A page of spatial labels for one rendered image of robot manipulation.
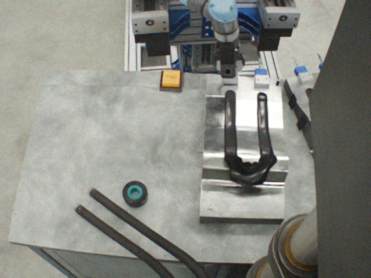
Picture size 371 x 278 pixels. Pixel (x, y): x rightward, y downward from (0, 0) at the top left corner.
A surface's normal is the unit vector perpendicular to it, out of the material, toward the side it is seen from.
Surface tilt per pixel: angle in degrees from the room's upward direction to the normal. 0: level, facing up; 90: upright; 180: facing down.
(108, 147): 0
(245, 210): 0
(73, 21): 0
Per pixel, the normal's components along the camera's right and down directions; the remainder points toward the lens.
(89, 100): 0.00, -0.48
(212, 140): 0.03, -0.83
